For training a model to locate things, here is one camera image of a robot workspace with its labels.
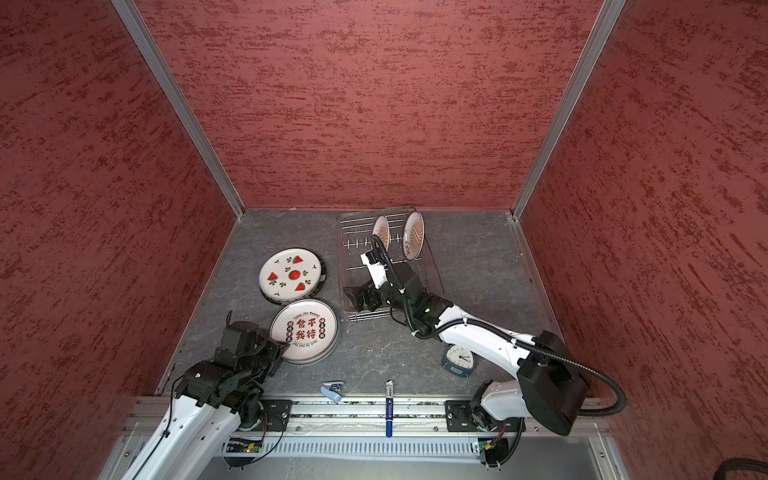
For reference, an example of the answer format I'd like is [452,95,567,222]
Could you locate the white watermelon pattern plate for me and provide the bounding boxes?
[258,248,320,304]

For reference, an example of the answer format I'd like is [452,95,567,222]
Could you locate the brown patterned plate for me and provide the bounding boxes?
[372,215,391,248]

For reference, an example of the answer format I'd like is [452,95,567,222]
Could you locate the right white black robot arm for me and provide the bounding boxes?
[344,264,589,436]

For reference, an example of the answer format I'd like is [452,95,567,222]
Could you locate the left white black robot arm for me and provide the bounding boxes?
[123,321,289,479]

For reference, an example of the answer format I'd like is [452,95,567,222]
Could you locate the rearmost brown rim plate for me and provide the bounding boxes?
[402,210,425,261]

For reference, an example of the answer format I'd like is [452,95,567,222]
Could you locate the blue marker pen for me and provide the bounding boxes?
[385,380,394,438]

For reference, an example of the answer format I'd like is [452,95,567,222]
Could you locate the light blue clip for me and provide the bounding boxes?
[320,381,345,404]

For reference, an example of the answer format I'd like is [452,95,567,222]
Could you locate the green alarm clock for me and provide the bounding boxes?
[441,345,476,378]

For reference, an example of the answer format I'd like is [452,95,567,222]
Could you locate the left small circuit board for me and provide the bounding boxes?
[222,438,265,469]

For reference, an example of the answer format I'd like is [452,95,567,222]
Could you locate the small circuit board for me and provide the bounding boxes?
[475,438,510,469]
[222,438,265,469]

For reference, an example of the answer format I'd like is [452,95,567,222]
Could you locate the right small circuit board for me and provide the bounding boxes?
[475,438,510,469]

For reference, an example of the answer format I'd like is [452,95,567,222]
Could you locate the metal wire dish rack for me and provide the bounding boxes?
[334,206,446,323]

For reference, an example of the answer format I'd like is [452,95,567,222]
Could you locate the aluminium front rail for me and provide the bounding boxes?
[122,395,613,438]

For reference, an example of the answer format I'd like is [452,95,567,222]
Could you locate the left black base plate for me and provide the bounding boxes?
[238,399,293,432]

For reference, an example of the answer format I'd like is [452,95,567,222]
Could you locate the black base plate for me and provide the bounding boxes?
[444,400,526,434]
[238,399,293,432]

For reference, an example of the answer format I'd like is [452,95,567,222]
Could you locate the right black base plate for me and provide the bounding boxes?
[444,400,526,434]

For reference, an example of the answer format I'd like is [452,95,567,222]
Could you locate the white slotted cable duct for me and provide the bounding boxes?
[221,436,481,463]

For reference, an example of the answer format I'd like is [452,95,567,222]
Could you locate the black corrugated cable conduit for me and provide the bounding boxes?
[369,235,628,419]

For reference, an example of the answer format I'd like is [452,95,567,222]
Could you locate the left aluminium corner post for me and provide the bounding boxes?
[111,0,247,221]

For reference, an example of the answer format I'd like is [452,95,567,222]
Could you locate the aluminium corner post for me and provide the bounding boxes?
[511,0,626,222]
[111,0,247,221]

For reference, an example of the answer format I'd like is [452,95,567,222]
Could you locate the right aluminium corner post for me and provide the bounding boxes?
[511,0,626,222]

